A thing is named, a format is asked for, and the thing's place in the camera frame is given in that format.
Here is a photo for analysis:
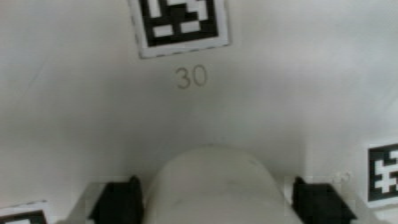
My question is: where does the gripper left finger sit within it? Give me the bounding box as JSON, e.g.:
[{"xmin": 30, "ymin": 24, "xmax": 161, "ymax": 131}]
[{"xmin": 89, "ymin": 176, "xmax": 144, "ymax": 224}]

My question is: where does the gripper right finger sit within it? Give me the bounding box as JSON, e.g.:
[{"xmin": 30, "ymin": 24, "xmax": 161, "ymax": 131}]
[{"xmin": 291, "ymin": 177, "xmax": 357, "ymax": 224}]

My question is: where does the white cylindrical table leg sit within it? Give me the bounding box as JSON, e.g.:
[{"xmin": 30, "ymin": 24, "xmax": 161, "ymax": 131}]
[{"xmin": 144, "ymin": 147, "xmax": 302, "ymax": 224}]

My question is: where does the white round table top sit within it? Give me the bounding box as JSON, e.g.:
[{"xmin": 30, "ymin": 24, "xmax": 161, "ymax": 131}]
[{"xmin": 0, "ymin": 0, "xmax": 398, "ymax": 224}]

